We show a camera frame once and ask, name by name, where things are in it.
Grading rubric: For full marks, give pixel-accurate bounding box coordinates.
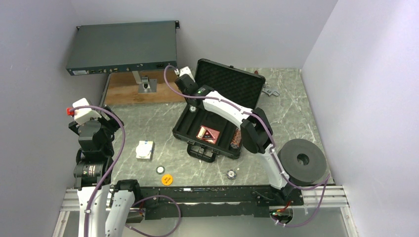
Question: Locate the wooden board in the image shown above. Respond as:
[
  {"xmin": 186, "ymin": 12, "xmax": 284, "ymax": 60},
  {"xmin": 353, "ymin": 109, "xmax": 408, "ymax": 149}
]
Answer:
[{"xmin": 104, "ymin": 70, "xmax": 184, "ymax": 105}]

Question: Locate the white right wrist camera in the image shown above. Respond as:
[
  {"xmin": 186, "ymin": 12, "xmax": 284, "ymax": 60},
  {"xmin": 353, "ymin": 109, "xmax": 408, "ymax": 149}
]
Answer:
[{"xmin": 174, "ymin": 66, "xmax": 195, "ymax": 80}]

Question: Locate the metal stand bracket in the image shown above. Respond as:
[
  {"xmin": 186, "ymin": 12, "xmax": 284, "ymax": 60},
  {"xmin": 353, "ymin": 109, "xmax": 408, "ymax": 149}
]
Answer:
[{"xmin": 132, "ymin": 71, "xmax": 158, "ymax": 93}]

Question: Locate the orange round sticker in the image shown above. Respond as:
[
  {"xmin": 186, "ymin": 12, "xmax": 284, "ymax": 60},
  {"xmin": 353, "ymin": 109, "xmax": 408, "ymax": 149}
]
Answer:
[{"xmin": 161, "ymin": 174, "xmax": 173, "ymax": 186}]

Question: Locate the clear dealer button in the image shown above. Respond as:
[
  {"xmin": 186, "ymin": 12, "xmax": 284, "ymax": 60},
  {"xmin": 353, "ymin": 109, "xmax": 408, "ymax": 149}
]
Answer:
[{"xmin": 135, "ymin": 142, "xmax": 153, "ymax": 159}]

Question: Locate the green poker chip on table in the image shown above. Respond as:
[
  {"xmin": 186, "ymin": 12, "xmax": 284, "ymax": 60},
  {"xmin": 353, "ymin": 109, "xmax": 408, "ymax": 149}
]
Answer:
[{"xmin": 156, "ymin": 166, "xmax": 165, "ymax": 174}]

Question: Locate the red playing card deck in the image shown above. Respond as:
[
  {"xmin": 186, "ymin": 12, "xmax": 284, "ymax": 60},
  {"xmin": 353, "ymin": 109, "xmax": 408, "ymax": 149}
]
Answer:
[{"xmin": 196, "ymin": 125, "xmax": 220, "ymax": 144}]

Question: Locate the grey foam roll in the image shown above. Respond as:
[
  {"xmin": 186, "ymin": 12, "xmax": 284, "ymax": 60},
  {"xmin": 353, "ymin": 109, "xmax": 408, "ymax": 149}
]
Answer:
[{"xmin": 278, "ymin": 139, "xmax": 327, "ymax": 186}]

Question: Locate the grey rack network switch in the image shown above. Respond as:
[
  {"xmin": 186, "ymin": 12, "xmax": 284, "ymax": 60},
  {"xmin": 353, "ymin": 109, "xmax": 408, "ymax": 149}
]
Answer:
[{"xmin": 66, "ymin": 20, "xmax": 180, "ymax": 76}]

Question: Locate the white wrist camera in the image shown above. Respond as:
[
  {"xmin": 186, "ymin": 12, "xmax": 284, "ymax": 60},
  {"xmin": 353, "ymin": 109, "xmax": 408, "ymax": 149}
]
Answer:
[
  {"xmin": 67, "ymin": 98, "xmax": 102, "ymax": 125},
  {"xmin": 174, "ymin": 66, "xmax": 195, "ymax": 80}
]

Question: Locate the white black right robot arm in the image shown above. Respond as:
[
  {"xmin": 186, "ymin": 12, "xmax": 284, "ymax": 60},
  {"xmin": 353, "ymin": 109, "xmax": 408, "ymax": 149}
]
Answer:
[{"xmin": 175, "ymin": 74, "xmax": 292, "ymax": 205}]

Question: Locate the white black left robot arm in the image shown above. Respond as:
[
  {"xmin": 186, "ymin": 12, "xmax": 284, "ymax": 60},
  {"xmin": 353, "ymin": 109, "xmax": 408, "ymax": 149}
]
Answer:
[{"xmin": 67, "ymin": 105, "xmax": 142, "ymax": 237}]

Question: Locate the adjustable metal wrench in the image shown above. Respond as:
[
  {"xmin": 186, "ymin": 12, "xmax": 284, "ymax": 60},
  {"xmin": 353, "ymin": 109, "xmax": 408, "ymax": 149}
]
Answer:
[{"xmin": 262, "ymin": 83, "xmax": 280, "ymax": 97}]

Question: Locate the row of poker chips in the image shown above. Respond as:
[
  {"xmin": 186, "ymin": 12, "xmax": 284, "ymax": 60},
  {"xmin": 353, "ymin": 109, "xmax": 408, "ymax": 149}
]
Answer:
[{"xmin": 230, "ymin": 128, "xmax": 242, "ymax": 150}]

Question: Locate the black foam-lined poker case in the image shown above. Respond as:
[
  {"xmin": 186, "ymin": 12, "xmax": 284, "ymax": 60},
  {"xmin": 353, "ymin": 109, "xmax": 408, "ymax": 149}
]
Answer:
[{"xmin": 172, "ymin": 59, "xmax": 266, "ymax": 162}]

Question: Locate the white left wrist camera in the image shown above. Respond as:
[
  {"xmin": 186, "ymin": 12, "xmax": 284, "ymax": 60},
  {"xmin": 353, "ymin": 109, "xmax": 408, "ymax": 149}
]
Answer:
[{"xmin": 67, "ymin": 98, "xmax": 102, "ymax": 125}]

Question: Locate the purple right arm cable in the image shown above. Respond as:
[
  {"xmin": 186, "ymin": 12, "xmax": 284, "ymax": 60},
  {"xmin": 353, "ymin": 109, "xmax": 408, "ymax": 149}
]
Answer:
[{"xmin": 164, "ymin": 65, "xmax": 331, "ymax": 229}]

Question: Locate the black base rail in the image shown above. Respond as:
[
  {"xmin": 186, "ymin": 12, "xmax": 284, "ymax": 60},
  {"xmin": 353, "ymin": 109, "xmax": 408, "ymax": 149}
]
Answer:
[{"xmin": 134, "ymin": 185, "xmax": 304, "ymax": 220}]

